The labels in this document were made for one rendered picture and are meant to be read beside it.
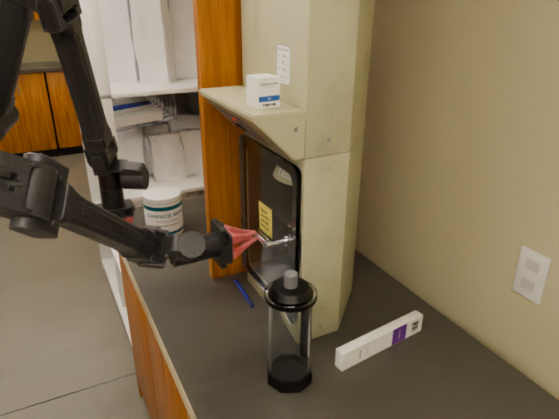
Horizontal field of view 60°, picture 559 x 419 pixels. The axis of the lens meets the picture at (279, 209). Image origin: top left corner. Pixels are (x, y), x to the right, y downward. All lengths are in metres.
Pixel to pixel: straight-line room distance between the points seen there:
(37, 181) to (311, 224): 0.57
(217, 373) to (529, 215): 0.76
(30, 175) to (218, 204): 0.72
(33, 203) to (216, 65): 0.69
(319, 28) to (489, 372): 0.83
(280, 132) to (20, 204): 0.48
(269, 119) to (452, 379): 0.70
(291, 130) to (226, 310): 0.58
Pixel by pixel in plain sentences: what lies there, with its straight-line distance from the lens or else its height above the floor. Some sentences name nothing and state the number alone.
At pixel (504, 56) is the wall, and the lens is 1.18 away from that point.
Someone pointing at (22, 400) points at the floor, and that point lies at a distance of 2.69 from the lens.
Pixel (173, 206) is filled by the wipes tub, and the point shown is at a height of 1.06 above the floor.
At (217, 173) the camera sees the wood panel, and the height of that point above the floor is 1.27.
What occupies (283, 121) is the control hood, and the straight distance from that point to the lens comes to 0.96.
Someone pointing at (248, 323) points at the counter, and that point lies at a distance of 1.30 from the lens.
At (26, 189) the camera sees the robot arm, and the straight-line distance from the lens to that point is 0.74.
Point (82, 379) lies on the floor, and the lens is 2.68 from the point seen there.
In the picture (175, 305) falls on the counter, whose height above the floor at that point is 0.94.
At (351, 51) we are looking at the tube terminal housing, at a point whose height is 1.62.
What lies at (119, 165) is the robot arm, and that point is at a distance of 1.33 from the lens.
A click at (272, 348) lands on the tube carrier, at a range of 1.06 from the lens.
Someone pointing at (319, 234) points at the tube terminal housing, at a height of 1.23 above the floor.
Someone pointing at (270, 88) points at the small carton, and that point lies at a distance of 0.99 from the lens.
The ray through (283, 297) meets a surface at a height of 1.18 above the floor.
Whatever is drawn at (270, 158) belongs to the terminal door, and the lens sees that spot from 1.12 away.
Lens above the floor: 1.72
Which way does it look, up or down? 24 degrees down
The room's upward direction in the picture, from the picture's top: straight up
